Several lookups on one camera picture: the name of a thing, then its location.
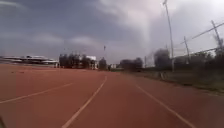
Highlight distant lamp pole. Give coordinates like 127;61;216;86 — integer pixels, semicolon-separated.
102;45;107;61

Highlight dark trees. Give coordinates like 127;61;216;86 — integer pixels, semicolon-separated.
119;57;144;73

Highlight group of trees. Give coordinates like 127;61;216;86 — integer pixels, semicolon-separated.
58;52;108;71

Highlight red running track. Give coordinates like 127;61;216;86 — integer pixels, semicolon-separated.
0;63;224;128

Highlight tree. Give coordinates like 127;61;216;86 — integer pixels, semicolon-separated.
153;48;172;71

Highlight tall light pole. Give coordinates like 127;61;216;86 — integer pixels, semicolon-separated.
162;0;176;73

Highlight grass strip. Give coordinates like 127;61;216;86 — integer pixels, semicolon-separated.
109;68;224;95

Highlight utility pole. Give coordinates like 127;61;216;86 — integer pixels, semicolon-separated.
210;19;224;56
183;35;192;65

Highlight long low building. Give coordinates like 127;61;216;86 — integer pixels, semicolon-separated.
0;54;60;66

